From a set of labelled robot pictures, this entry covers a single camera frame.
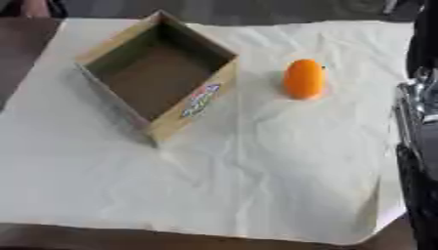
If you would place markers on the tan cardboard box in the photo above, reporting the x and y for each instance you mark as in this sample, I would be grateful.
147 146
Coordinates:
159 78

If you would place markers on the orange oval toy fruit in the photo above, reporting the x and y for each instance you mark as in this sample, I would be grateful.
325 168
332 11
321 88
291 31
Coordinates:
304 79

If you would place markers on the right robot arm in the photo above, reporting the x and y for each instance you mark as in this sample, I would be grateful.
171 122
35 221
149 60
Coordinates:
421 162

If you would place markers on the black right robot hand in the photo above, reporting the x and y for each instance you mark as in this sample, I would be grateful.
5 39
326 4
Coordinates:
425 42

